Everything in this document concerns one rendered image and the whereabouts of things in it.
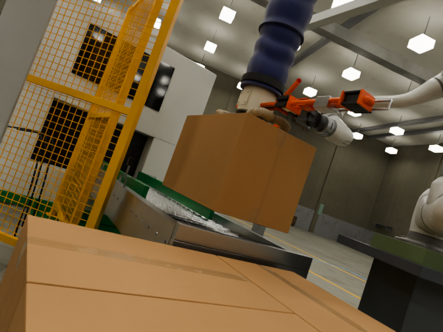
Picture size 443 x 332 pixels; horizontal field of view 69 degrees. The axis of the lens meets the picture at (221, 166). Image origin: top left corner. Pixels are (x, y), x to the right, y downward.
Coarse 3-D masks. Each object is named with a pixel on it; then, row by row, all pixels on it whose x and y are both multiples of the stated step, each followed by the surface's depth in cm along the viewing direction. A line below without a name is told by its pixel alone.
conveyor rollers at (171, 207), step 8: (152, 192) 260; (160, 192) 283; (152, 200) 204; (160, 200) 218; (168, 200) 239; (160, 208) 179; (168, 208) 192; (176, 208) 205; (184, 208) 226; (176, 216) 174; (184, 216) 186; (192, 216) 200; (200, 216) 213; (192, 224) 169; (200, 224) 173; (208, 224) 186; (216, 224) 199; (224, 232) 180
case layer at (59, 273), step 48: (48, 240) 69; (96, 240) 81; (144, 240) 98; (0, 288) 78; (48, 288) 49; (96, 288) 55; (144, 288) 62; (192, 288) 71; (240, 288) 84; (288, 288) 103
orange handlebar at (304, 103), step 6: (366, 96) 106; (270, 102) 148; (294, 102) 134; (300, 102) 131; (306, 102) 128; (312, 102) 125; (330, 102) 118; (336, 102) 115; (366, 102) 106; (372, 102) 106; (300, 108) 136; (306, 108) 132; (312, 108) 130; (276, 126) 185
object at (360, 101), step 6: (354, 90) 109; (360, 90) 107; (342, 96) 112; (348, 96) 111; (354, 96) 109; (360, 96) 105; (372, 96) 108; (342, 102) 112; (348, 102) 109; (354, 102) 107; (360, 102) 105; (348, 108) 113; (354, 108) 111; (360, 108) 109; (366, 108) 107
